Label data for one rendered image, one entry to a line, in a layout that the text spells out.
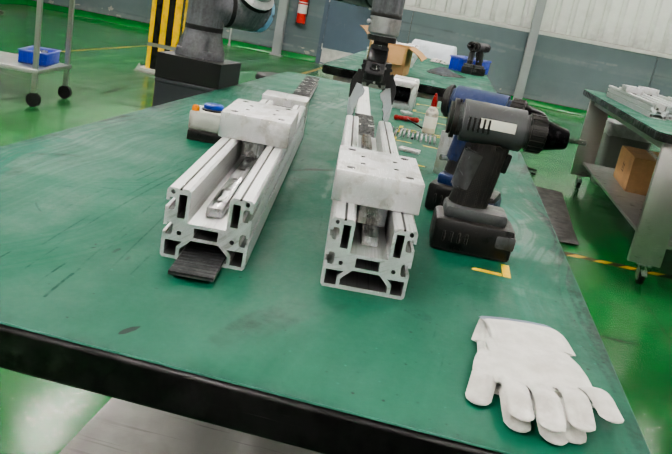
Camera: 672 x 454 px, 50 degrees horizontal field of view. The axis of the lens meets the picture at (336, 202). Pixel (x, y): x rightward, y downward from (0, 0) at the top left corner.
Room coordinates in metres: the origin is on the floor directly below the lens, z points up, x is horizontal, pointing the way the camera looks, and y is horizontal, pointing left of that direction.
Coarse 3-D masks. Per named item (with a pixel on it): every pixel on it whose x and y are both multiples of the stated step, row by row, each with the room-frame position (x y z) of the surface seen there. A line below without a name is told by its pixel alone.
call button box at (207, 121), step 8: (192, 112) 1.43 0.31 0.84; (200, 112) 1.43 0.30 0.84; (208, 112) 1.44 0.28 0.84; (216, 112) 1.45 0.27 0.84; (192, 120) 1.43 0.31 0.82; (200, 120) 1.43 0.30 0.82; (208, 120) 1.43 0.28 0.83; (216, 120) 1.43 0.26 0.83; (192, 128) 1.43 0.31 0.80; (200, 128) 1.43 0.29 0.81; (208, 128) 1.43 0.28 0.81; (216, 128) 1.43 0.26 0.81; (192, 136) 1.43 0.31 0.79; (200, 136) 1.43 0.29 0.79; (208, 136) 1.43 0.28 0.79; (216, 136) 1.43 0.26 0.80
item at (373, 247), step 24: (360, 144) 1.48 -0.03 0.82; (384, 144) 1.31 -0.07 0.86; (336, 216) 0.80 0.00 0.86; (408, 216) 0.85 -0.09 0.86; (336, 240) 0.79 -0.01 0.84; (360, 240) 0.85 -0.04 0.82; (384, 240) 0.87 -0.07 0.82; (408, 240) 0.79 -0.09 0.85; (336, 264) 0.79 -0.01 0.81; (360, 264) 0.81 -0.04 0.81; (384, 264) 0.79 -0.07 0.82; (408, 264) 0.79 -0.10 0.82; (360, 288) 0.79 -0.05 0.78; (384, 288) 0.81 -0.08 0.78
